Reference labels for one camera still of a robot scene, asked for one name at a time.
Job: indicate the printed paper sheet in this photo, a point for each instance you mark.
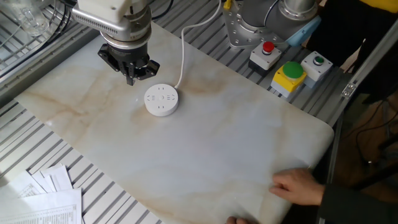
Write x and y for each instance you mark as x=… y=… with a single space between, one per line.
x=21 y=185
x=46 y=208
x=59 y=177

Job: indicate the clear glass vessel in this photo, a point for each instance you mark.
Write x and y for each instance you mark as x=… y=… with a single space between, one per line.
x=29 y=18

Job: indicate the red button switch box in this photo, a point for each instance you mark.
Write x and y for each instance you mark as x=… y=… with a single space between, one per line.
x=264 y=59

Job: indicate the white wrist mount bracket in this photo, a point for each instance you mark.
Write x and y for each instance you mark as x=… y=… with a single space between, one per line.
x=102 y=9

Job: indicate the aluminium table rail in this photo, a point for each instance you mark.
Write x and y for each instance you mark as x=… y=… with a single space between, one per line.
x=46 y=65

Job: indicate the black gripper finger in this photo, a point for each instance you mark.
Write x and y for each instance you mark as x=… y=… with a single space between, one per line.
x=110 y=57
x=147 y=70

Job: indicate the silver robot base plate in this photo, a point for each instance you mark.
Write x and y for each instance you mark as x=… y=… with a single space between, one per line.
x=236 y=31

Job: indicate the round white power strip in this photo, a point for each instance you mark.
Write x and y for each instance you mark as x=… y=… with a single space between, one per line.
x=161 y=105

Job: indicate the marble pattern board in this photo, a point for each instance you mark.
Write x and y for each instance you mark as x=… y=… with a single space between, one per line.
x=202 y=149

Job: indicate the white box small green button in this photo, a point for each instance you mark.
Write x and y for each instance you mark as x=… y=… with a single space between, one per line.
x=314 y=70

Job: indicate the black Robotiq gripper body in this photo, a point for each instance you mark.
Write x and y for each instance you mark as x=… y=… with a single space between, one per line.
x=130 y=56

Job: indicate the yellow box green mushroom button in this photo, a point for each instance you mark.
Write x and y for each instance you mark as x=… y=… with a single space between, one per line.
x=287 y=82

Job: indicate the yellow plug connector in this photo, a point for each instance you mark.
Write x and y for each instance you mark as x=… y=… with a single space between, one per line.
x=227 y=3

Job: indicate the person's right forearm dark sleeve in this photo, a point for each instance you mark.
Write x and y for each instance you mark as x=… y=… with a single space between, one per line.
x=357 y=208

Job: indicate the person in yellow black clothes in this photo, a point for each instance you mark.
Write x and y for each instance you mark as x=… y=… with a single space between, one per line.
x=342 y=31

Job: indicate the person's right hand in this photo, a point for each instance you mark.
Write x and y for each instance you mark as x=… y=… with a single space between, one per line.
x=301 y=186

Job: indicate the aluminium frame bar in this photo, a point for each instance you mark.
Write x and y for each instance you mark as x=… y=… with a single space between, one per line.
x=370 y=59

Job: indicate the person's left hand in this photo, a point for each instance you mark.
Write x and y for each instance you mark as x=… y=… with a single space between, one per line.
x=236 y=221

